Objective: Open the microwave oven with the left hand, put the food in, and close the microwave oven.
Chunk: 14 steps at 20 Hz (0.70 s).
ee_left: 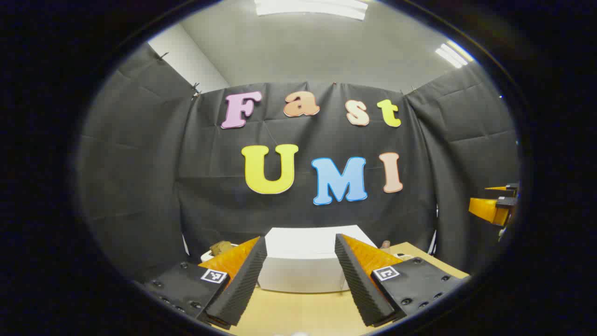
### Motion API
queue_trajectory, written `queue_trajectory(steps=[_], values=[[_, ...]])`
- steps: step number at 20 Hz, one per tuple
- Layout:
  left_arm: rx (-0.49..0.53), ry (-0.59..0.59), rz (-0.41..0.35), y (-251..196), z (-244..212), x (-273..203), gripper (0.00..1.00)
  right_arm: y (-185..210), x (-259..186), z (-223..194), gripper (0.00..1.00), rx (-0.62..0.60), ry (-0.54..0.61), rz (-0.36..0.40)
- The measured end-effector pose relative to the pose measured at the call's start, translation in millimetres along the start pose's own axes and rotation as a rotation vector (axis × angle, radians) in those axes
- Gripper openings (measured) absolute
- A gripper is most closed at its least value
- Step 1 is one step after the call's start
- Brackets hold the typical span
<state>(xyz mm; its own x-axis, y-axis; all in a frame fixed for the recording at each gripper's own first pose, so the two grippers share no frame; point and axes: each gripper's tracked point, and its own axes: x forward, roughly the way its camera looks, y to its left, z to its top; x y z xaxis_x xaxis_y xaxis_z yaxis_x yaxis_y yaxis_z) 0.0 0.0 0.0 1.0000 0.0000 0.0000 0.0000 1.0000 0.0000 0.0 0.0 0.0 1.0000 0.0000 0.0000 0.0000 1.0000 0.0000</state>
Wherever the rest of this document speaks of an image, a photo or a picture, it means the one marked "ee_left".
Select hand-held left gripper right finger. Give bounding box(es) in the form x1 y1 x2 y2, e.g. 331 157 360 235
334 233 469 327

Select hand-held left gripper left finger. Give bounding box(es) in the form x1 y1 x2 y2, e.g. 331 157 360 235
133 236 268 329

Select white microwave oven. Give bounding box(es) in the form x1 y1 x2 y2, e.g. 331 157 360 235
258 225 378 294

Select white toaster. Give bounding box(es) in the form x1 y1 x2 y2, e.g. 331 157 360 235
201 243 239 263

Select black backdrop cloth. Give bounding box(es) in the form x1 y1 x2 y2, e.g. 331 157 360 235
75 43 521 280

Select long ceiling light panel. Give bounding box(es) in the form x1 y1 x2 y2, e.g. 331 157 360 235
254 0 369 21

